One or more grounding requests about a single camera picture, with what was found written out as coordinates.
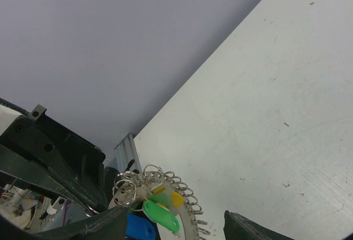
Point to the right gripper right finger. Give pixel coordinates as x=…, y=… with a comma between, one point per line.
x=238, y=227

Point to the yellow tagged key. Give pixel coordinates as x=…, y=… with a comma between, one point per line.
x=166, y=197

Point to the metal disc keyring holder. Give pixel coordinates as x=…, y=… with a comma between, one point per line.
x=131, y=189

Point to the blue tagged key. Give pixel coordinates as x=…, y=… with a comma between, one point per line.
x=139, y=228

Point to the green tagged key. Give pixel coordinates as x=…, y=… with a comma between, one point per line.
x=161, y=216

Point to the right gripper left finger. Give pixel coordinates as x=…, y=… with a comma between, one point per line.
x=108, y=225

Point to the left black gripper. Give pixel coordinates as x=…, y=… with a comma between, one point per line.
x=40, y=154

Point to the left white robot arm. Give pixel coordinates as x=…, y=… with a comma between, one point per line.
x=40, y=154

